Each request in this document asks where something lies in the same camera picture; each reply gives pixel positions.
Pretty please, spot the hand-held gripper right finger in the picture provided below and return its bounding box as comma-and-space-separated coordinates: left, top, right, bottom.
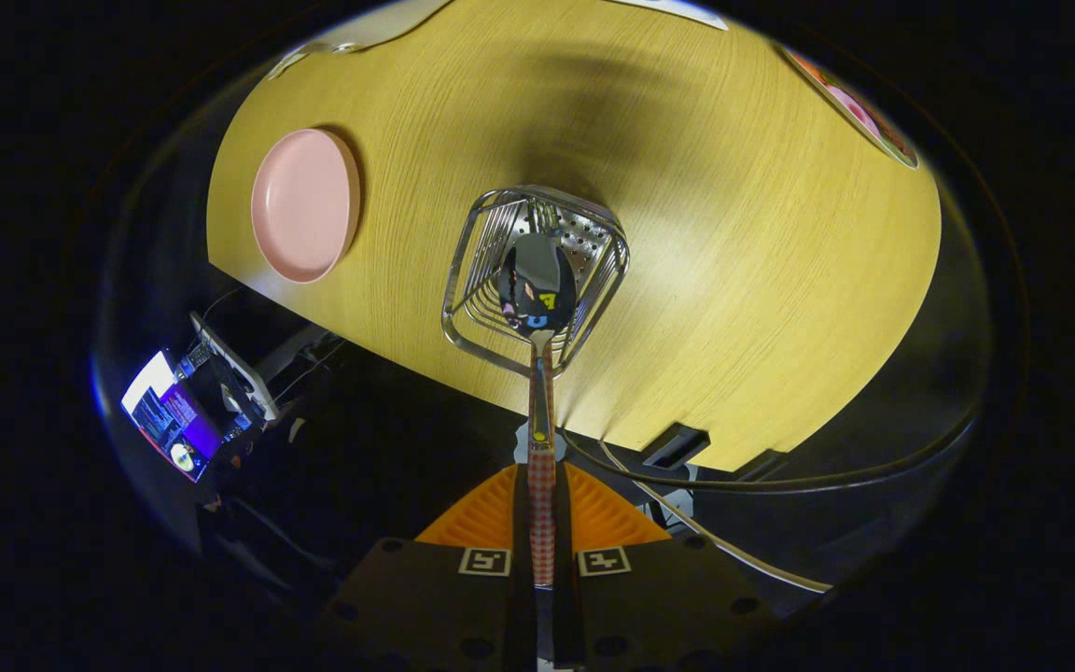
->
551, 463, 781, 672

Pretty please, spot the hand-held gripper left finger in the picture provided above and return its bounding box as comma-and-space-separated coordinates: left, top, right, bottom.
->
328, 464, 536, 672

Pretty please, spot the spoon with red checkered handle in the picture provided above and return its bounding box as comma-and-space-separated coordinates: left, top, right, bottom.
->
497, 232, 579, 587

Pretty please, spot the white device stand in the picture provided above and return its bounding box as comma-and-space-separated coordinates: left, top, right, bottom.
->
188, 312, 280, 427

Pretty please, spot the lit display screen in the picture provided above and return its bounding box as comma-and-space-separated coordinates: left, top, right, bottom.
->
120, 349, 223, 483

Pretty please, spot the pink plate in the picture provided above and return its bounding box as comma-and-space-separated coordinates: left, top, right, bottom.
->
251, 128, 362, 285

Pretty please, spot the white plate of food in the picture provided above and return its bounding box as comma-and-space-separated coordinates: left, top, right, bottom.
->
780, 45, 919, 170

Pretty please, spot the white bread tray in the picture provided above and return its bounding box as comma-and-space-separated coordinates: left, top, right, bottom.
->
267, 0, 454, 81

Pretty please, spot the white coaster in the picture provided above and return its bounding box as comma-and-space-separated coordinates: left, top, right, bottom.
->
612, 0, 730, 31

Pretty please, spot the grey cable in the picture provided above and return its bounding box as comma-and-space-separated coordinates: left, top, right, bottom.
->
560, 433, 832, 595

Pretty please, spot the black table bracket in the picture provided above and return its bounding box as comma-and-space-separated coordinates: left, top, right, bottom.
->
641, 423, 712, 469

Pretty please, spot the metal wire cutlery basket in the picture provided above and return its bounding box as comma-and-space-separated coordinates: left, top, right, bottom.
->
441, 185, 631, 377

